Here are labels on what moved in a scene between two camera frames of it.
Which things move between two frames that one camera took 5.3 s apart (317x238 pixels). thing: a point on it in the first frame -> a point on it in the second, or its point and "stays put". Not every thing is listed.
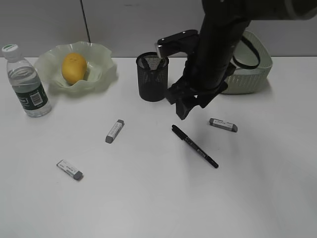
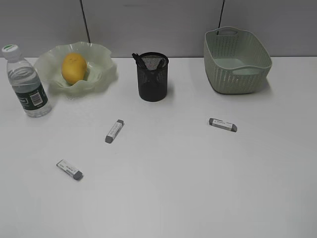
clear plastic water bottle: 25,81 stays put
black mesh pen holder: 152,76 stays put
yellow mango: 74,68 stays put
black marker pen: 186,138 -> 142,69
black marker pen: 162,68 stays put
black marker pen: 145,71 -> 152,77
